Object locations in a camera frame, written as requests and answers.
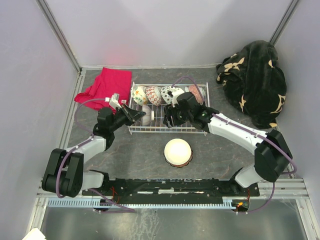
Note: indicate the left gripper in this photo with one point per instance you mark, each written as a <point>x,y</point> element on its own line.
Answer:
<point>135,115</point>

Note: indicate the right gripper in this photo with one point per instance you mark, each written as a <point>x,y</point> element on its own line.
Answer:
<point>169,111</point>

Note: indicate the purple striped bowl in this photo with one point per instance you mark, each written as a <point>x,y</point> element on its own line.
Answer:
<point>148,117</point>

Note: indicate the red rimmed bowl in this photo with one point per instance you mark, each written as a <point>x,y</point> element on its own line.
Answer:
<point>167,93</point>

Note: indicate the floral orange green bowl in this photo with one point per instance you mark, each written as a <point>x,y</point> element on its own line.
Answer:
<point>138,93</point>

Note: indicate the blue triangle pattern bowl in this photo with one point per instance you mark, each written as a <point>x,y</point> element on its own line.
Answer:
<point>154,95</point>

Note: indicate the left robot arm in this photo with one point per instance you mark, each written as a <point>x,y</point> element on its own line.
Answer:
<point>64,174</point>

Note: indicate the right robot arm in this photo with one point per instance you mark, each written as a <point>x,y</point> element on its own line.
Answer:
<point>270,150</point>

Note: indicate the red folded t-shirt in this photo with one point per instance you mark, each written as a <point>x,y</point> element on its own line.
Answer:
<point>108,82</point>

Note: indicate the black floral blanket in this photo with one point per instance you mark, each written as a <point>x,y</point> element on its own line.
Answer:
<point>253,83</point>

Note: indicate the white paper corner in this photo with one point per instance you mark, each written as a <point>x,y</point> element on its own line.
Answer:
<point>34,234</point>

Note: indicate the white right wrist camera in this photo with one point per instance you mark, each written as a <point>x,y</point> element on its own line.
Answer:
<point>173,94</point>

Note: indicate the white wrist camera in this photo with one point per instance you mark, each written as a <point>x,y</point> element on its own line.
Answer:
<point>173,94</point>
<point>113,101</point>

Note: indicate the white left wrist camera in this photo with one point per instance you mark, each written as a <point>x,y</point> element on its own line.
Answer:
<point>113,101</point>

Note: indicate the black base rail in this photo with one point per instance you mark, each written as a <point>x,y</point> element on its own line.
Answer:
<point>174,191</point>

